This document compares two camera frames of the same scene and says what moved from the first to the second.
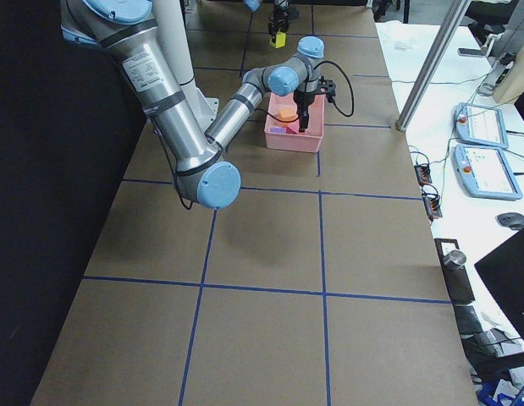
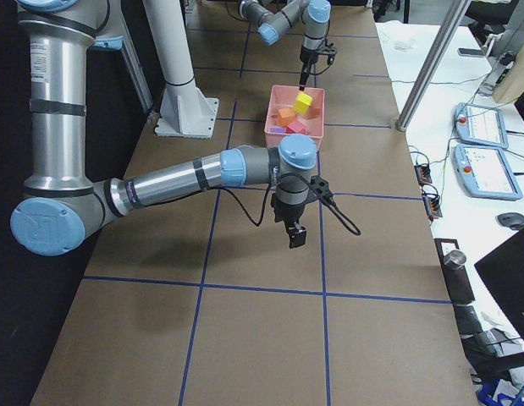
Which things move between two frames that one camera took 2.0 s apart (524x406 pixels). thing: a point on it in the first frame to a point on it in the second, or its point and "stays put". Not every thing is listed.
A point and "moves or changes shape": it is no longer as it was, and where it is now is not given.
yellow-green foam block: x=280 y=40 moves or changes shape
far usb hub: x=423 y=173 stays put
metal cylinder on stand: x=453 y=260 stays put
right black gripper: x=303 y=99 to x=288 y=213
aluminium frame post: x=431 y=63 stays put
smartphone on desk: x=471 y=52 stays put
